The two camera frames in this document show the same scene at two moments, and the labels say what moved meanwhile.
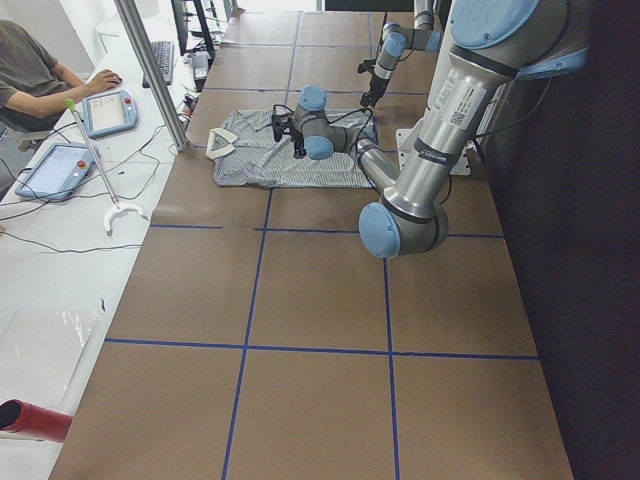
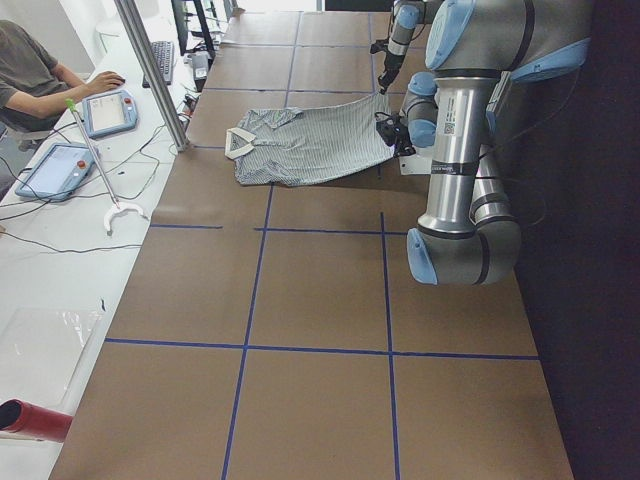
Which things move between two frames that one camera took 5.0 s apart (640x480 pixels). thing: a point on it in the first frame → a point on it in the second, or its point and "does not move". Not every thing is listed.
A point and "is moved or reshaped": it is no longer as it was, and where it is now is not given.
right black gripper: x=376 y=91 → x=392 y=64
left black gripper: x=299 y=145 → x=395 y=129
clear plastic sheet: x=42 y=353 does not move
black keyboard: x=163 y=54 does not move
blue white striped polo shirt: x=249 y=151 is moved or reshaped
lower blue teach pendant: x=58 y=172 does not move
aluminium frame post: x=154 y=73 does not move
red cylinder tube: x=22 y=418 does not move
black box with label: x=200 y=60 does not move
